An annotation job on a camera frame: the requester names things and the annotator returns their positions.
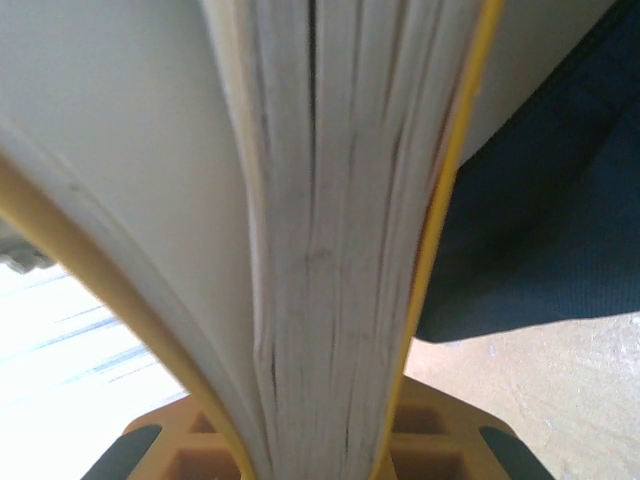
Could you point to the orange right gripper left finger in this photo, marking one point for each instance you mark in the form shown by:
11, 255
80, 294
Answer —
165, 450

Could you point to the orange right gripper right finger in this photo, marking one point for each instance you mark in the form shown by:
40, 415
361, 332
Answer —
440, 440

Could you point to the navy blue backpack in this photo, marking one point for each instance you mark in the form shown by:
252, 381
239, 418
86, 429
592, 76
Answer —
540, 200

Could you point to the yellow book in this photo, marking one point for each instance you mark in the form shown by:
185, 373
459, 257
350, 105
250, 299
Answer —
325, 200

